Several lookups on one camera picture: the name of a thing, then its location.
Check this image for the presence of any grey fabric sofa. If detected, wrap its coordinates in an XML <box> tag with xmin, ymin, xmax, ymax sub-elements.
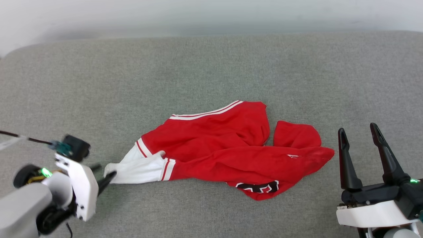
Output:
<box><xmin>0</xmin><ymin>30</ymin><xmax>423</xmax><ymax>238</ymax></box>

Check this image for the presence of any red and white jersey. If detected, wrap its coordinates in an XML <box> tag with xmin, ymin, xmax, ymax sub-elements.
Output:
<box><xmin>104</xmin><ymin>100</ymin><xmax>335</xmax><ymax>201</ymax></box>

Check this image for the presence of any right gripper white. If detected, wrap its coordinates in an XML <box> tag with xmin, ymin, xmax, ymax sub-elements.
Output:
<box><xmin>336</xmin><ymin>123</ymin><xmax>419</xmax><ymax>229</ymax></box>

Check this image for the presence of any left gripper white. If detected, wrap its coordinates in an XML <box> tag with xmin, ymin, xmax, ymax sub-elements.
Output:
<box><xmin>55</xmin><ymin>153</ymin><xmax>117</xmax><ymax>221</ymax></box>

